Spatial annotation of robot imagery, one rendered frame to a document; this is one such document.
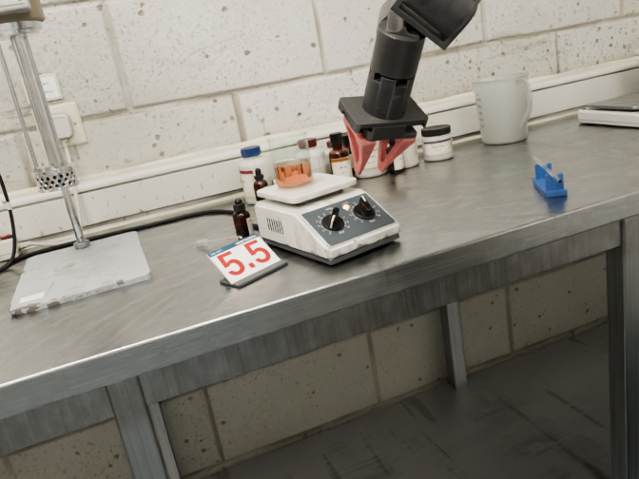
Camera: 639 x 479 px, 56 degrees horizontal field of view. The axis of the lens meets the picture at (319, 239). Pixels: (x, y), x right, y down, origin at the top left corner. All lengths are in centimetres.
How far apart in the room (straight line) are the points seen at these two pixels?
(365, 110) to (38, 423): 54
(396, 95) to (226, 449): 112
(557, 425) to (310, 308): 98
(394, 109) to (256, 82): 68
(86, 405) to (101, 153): 69
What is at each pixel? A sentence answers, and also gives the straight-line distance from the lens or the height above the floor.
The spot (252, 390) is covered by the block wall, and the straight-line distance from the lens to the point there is 156.
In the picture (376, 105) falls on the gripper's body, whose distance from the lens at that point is 75.
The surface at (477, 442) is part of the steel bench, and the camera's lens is 156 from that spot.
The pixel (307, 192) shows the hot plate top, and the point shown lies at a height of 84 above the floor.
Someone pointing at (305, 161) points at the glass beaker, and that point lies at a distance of 90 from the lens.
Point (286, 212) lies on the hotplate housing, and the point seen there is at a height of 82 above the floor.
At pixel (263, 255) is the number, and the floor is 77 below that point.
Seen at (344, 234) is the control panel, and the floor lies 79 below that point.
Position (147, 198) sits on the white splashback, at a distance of 132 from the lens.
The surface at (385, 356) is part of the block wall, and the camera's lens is 167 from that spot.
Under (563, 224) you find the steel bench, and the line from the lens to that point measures 93.
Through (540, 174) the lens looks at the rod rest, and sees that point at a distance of 108.
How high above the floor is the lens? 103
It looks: 17 degrees down
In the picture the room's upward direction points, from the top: 10 degrees counter-clockwise
